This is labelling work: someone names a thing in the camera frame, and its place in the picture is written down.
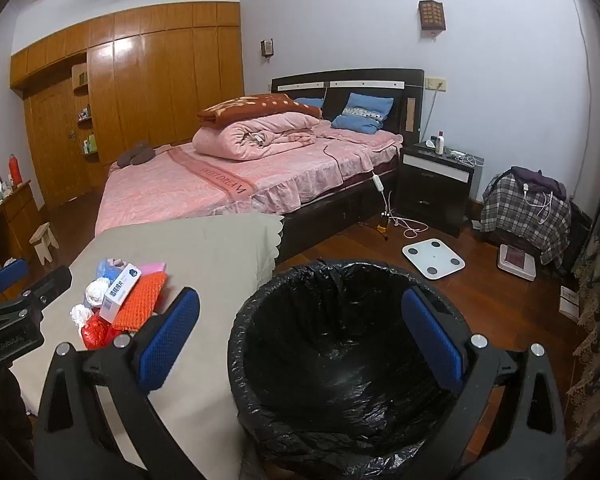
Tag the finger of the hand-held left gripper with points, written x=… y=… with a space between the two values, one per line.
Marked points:
x=45 y=287
x=7 y=275

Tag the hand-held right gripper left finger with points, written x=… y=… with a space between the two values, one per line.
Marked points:
x=172 y=340

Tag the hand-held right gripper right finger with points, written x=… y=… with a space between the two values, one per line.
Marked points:
x=430 y=340

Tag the white tissue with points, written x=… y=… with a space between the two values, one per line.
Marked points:
x=96 y=292

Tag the orange foam mesh pad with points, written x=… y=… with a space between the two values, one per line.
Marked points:
x=140 y=300

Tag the blue plastic bag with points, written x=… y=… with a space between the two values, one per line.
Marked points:
x=105 y=270

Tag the red plastic bag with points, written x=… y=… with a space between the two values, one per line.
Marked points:
x=95 y=336

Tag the white and blue box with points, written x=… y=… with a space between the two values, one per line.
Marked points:
x=117 y=290

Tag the pink face mask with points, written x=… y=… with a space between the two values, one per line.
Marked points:
x=152 y=266

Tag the trash bin with black bag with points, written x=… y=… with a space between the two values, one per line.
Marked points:
x=330 y=360

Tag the small wooden stool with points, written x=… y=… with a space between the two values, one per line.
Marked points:
x=42 y=237

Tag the wooden desk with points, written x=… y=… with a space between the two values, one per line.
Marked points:
x=15 y=205

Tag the white bathroom scale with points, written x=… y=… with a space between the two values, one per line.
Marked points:
x=434 y=259

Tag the grey table cloth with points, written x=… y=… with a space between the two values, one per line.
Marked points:
x=205 y=260

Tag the red thermos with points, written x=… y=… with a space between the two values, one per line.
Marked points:
x=15 y=172

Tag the white scale with red panel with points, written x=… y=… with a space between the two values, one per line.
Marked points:
x=516 y=261

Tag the yellow power strip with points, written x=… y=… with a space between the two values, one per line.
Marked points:
x=384 y=222

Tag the white cardboard box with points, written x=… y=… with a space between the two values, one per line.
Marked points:
x=570 y=304

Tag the plaid cloth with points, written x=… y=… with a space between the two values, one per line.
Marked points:
x=520 y=220

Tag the dark nightstand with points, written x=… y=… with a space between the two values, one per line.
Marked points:
x=430 y=185

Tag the dark wooden bed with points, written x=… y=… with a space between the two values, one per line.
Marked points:
x=260 y=175

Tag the white power strip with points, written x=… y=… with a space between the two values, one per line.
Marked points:
x=455 y=152

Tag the dark purple cloth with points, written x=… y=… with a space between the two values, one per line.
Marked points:
x=535 y=177

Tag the white lotion bottle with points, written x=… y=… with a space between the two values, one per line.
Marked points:
x=439 y=144

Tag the folded pink quilt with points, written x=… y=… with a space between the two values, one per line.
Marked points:
x=260 y=135

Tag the blue pillow with patterned band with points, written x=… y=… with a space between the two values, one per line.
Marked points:
x=362 y=112

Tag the folded brown blanket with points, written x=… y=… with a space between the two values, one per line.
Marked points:
x=260 y=105

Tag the wooden wardrobe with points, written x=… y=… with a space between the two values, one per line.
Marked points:
x=180 y=75

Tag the plain blue pillow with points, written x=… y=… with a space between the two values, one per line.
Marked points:
x=307 y=102

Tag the wall socket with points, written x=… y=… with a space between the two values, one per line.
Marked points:
x=435 y=84

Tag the small wall lamp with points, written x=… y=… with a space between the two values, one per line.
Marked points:
x=267 y=47

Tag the large wooden wall lamp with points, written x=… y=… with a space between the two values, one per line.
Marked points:
x=431 y=16

